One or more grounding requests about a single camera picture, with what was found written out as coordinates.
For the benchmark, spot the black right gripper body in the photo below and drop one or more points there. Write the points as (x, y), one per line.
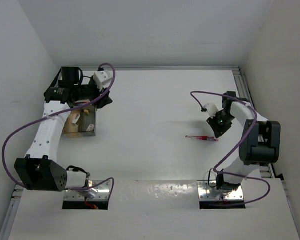
(221, 122)

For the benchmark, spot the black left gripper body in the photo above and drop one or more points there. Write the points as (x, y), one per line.
(90, 91)

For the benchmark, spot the pink refill pen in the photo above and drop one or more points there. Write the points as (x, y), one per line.
(203, 138)

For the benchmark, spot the pink stapler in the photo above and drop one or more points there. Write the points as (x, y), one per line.
(75, 119)

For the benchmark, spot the white boxed eraser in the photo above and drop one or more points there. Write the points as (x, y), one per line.
(90, 128)

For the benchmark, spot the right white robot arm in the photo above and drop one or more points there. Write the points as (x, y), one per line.
(259, 145)

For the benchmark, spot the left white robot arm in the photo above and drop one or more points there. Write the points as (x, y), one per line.
(38, 170)

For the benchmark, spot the red gel pen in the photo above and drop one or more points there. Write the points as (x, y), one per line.
(190, 136)

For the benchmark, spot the clear acrylic organizer box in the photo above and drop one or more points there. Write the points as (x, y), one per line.
(77, 131)

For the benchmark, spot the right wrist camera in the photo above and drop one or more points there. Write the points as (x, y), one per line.
(211, 109)

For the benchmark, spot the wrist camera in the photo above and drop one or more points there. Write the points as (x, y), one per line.
(102, 78)
(211, 109)

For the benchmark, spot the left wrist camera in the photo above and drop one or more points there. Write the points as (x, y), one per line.
(102, 78)

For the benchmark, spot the aluminium frame rail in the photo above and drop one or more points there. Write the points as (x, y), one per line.
(172, 68)

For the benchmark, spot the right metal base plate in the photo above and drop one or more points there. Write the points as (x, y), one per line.
(210, 193)

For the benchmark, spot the metal base plate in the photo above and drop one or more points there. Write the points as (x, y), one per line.
(210, 193)
(97, 194)

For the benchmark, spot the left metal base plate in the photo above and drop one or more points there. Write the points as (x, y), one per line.
(97, 194)

